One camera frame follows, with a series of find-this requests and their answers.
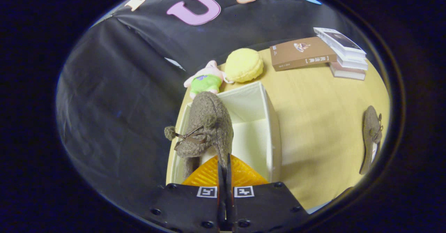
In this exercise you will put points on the cream fabric storage box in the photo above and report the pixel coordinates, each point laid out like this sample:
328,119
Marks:
254,135

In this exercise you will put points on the brown book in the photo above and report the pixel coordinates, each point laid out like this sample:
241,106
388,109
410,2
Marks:
299,53

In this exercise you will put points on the pale pink book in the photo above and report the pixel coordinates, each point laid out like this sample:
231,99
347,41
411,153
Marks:
346,74

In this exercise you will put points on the brown fuzzy shoe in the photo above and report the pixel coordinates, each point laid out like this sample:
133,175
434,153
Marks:
209,118
369,128

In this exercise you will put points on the yellow round plush cushion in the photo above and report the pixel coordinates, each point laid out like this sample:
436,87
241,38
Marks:
244,65

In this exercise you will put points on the white book with dark picture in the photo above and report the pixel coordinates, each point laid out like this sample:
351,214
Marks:
341,41

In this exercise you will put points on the black backdrop cloth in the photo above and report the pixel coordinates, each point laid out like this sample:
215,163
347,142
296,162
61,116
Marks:
122,104

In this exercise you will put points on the pink and green plush toy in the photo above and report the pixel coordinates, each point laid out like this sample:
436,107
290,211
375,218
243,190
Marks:
207,81

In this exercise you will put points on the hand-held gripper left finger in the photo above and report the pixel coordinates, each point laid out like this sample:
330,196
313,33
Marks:
188,205

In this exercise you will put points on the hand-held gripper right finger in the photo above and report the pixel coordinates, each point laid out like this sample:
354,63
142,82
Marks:
268,205

